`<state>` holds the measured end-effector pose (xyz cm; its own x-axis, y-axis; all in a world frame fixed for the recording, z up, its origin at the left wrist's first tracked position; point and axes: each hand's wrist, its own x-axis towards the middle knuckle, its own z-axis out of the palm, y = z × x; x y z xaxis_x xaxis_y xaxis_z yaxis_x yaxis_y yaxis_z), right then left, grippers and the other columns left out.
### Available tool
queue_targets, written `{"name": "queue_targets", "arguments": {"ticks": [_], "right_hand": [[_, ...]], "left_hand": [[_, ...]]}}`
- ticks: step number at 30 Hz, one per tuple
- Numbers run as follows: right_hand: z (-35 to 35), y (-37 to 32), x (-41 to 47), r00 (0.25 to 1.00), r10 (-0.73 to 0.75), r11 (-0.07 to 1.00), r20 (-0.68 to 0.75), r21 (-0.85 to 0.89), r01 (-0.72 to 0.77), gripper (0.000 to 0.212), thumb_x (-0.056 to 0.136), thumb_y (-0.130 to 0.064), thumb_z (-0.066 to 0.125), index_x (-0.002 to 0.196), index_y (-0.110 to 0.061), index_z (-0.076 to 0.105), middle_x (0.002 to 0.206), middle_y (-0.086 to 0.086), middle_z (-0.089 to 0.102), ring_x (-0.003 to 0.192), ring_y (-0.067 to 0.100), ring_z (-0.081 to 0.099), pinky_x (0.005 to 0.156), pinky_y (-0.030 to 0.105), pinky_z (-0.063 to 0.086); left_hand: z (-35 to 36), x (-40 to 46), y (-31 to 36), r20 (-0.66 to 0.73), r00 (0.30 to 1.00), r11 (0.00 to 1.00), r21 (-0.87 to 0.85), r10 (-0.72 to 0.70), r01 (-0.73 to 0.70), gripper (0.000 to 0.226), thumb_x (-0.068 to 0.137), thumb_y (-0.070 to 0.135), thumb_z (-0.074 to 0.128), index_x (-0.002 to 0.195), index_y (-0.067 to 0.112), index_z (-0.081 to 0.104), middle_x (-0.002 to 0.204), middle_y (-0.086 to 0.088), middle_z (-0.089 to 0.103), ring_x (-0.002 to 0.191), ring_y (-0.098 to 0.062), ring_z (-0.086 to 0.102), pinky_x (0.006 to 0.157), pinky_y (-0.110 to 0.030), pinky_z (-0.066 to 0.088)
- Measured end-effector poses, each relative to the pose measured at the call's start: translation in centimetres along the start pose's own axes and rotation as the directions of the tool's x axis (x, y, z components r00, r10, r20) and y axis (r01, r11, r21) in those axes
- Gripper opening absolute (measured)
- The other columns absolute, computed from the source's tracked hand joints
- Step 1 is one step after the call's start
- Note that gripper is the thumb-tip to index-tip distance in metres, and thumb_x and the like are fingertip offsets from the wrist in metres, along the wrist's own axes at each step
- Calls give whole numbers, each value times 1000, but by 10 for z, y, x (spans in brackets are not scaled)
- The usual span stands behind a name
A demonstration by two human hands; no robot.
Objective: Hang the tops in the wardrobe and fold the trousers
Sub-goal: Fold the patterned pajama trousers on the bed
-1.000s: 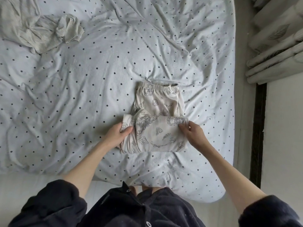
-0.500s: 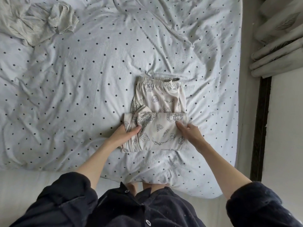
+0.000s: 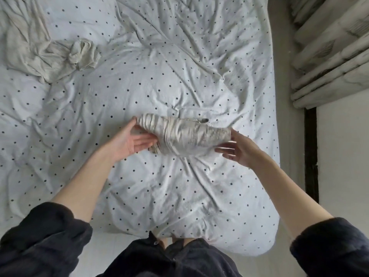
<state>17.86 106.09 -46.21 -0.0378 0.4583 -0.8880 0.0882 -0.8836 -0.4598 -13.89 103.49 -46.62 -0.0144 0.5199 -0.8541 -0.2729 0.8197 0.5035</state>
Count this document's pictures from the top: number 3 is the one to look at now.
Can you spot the person's left hand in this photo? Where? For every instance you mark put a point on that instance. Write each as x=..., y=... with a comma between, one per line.
x=128, y=142

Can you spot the person's right hand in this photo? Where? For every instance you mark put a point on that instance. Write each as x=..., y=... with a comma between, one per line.
x=242, y=150

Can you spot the cream patterned pyjama top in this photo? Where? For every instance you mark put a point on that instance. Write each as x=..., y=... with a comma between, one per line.
x=181, y=135

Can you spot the beige textured pajama pants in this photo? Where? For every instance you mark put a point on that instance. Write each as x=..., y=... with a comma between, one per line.
x=40, y=49

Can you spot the person's left forearm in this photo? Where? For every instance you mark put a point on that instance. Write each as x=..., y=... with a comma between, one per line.
x=83, y=187

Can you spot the person's right forearm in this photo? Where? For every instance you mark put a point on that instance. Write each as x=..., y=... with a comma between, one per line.
x=291, y=196

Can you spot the white dotted bed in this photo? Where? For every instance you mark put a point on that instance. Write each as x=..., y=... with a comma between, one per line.
x=173, y=54

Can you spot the person's dark shorts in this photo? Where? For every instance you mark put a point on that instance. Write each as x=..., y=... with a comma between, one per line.
x=173, y=259

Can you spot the person's black left sleeve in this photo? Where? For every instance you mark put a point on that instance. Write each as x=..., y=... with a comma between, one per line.
x=43, y=242

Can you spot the person's black sleeve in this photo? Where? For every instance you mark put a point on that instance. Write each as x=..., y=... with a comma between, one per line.
x=331, y=248
x=43, y=242

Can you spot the person's black right sleeve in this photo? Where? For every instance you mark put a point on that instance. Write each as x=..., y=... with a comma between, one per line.
x=331, y=248

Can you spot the striped beige curtain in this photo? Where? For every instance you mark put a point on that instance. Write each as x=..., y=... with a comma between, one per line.
x=331, y=49

